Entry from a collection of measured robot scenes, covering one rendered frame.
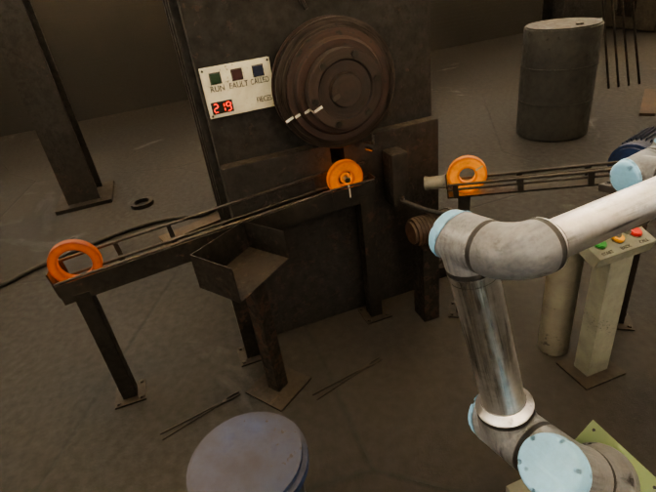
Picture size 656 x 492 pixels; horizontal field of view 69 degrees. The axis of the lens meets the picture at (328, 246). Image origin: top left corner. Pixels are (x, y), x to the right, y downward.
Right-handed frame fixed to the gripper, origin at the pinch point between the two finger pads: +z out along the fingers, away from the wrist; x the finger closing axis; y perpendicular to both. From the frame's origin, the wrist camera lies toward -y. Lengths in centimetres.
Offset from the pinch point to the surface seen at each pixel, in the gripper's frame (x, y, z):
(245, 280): -113, -39, 21
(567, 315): 2.1, 3.8, 46.1
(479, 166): -12, -52, 10
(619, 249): 4.5, 4.1, 6.6
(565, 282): -0.3, -2.7, 31.4
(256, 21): -83, -106, -36
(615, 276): 5.7, 7.8, 17.6
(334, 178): -66, -73, 17
